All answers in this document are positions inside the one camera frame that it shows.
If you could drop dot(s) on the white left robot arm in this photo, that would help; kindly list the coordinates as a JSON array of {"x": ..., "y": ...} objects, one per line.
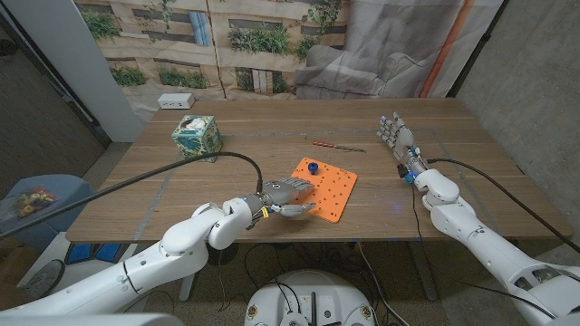
[{"x": 181, "y": 244}]

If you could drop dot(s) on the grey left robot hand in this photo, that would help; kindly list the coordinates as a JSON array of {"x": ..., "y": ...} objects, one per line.
[{"x": 283, "y": 192}]

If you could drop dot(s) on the green floral tissue box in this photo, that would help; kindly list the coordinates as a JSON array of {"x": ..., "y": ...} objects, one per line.
[{"x": 195, "y": 136}]

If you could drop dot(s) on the blue bin with items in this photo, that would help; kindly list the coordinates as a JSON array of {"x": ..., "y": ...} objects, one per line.
[{"x": 68, "y": 190}]

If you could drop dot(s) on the white base with blue panels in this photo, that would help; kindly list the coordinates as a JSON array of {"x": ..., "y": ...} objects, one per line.
[{"x": 86, "y": 253}]

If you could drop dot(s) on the grey shoe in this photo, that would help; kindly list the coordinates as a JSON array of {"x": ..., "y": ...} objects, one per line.
[{"x": 43, "y": 278}]

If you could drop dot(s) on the black round disc under table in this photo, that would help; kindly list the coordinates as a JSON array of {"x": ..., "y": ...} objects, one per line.
[{"x": 224, "y": 256}]

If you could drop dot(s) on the grey table leg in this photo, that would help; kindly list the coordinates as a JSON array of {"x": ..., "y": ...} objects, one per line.
[{"x": 423, "y": 271}]

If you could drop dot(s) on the white power strip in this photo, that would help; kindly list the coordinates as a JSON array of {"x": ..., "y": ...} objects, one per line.
[{"x": 176, "y": 100}]

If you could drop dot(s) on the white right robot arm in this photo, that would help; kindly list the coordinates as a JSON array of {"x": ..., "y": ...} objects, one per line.
[{"x": 480, "y": 244}]

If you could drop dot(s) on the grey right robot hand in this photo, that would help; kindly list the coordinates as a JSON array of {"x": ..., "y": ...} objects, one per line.
[{"x": 403, "y": 142}]

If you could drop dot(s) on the orange square pegboard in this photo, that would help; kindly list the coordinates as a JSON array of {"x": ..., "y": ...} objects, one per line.
[{"x": 331, "y": 194}]

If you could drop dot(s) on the clear bag of colourful toys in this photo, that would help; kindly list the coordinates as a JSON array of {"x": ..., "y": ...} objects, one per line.
[{"x": 31, "y": 201}]

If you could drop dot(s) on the blue peg toy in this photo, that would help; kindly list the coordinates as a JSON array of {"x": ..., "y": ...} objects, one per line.
[{"x": 313, "y": 167}]

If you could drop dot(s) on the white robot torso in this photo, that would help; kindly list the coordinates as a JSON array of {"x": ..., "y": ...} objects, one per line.
[{"x": 310, "y": 294}]

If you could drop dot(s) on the white table leg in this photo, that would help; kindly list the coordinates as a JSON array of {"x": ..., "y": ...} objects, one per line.
[{"x": 186, "y": 290}]

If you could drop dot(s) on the printed fabric backdrop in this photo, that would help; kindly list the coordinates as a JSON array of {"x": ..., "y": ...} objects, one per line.
[{"x": 272, "y": 45}]

